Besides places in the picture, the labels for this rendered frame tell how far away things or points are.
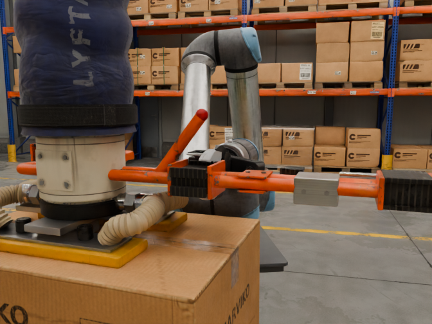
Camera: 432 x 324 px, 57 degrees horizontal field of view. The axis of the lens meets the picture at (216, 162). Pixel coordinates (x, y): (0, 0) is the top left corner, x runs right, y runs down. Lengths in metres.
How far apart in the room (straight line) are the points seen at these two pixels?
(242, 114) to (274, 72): 6.53
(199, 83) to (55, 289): 0.77
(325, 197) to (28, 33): 0.58
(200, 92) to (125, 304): 0.76
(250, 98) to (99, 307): 0.94
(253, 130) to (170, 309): 0.96
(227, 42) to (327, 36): 6.68
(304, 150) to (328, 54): 1.84
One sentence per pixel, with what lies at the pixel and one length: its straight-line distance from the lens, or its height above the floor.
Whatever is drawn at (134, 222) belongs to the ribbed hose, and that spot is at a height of 1.14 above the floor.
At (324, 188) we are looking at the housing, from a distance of 0.66.
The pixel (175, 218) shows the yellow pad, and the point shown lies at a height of 1.09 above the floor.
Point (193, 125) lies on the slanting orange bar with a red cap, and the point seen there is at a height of 1.30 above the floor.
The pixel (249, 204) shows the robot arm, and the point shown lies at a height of 1.08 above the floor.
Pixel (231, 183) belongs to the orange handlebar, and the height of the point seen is 1.20.
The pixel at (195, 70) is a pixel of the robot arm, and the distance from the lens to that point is 1.29.
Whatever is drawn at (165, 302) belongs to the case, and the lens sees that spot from 0.59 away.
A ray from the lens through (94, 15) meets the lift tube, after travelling 0.76.
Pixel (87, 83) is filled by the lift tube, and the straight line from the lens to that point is 0.74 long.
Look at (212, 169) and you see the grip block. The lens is 0.68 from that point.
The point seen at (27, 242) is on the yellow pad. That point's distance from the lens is 0.80.
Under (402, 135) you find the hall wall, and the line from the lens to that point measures 9.41.
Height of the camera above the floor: 1.34
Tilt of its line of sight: 8 degrees down
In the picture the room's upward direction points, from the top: straight up
